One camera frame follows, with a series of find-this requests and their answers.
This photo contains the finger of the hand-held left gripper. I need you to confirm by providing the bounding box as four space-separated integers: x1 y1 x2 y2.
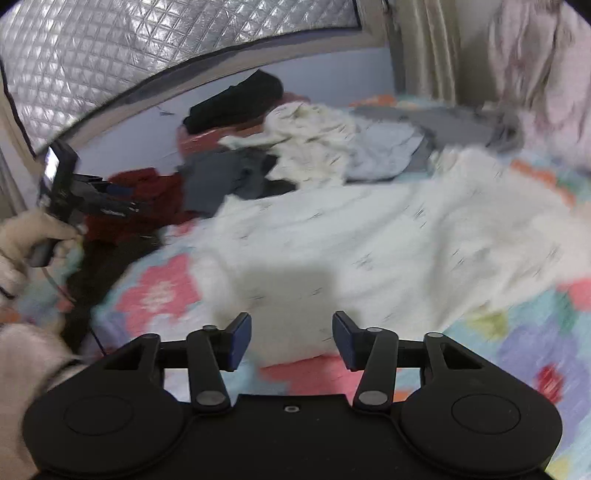
78 174 140 219

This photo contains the floral quilt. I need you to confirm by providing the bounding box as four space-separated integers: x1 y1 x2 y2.
18 92 591 480

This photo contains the person's fuzzy white clothing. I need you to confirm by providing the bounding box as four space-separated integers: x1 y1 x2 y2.
0 320 90 480

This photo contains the beige curtain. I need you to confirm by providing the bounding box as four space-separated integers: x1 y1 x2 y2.
0 154 28 222
387 0 463 99

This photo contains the red garment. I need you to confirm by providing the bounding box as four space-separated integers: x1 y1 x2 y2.
85 168 200 246

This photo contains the beige window frame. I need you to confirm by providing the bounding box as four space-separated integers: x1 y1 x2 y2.
0 83 40 161

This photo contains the silver quilted window shade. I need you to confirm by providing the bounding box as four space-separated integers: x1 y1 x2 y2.
0 0 362 154

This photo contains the person's left hand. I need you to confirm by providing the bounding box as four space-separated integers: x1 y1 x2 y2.
0 216 86 297

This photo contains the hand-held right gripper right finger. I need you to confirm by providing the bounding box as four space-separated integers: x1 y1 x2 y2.
331 310 485 411

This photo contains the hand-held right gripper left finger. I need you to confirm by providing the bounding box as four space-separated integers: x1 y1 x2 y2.
102 311 253 414

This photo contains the black folded garment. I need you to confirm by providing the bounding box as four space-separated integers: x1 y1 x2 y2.
182 69 284 134

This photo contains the mid grey garment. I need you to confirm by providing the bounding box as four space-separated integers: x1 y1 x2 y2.
353 104 526 175

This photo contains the light grey garment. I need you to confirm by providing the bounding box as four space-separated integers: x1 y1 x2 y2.
344 120 426 184

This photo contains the dark grey garment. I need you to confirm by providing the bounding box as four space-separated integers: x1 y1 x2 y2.
178 148 297 219

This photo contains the pink printed blanket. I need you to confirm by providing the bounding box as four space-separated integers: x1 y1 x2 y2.
488 0 591 172

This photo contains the dark cable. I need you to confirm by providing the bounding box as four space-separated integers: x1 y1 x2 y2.
42 267 106 357

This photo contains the cream bow-print garment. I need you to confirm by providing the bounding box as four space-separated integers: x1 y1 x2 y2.
221 104 362 188
198 148 591 366

